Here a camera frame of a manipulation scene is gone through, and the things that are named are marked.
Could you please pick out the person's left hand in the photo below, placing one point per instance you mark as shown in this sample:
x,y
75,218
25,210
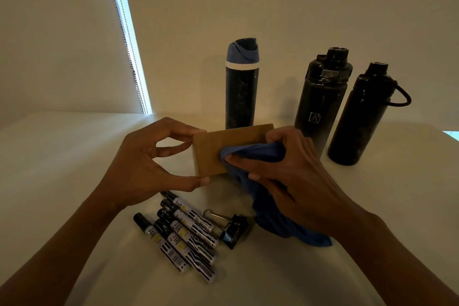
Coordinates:
x,y
136,173

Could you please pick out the person's right hand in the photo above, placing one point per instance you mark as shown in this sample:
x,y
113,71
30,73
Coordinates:
x,y
312,191

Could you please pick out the blue cloth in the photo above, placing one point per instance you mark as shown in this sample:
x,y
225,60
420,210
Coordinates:
x,y
272,219

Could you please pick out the black white striped marker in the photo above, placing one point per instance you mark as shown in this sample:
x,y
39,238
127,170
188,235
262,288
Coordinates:
x,y
190,241
193,215
190,257
193,227

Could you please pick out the brown paper box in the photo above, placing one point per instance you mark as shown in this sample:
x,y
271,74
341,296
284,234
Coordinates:
x,y
208,151

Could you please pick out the barcode label black marker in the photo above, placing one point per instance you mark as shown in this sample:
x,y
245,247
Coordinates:
x,y
166,250

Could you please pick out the black binder clip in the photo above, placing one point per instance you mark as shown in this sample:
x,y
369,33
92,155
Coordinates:
x,y
233,232

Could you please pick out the black grey gradient bottle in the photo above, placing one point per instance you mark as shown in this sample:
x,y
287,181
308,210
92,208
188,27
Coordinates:
x,y
321,101

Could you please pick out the navy bottle with blue lid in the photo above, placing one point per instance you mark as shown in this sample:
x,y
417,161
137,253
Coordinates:
x,y
242,97

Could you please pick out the person's left forearm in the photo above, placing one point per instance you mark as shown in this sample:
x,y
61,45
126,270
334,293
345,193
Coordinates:
x,y
53,259

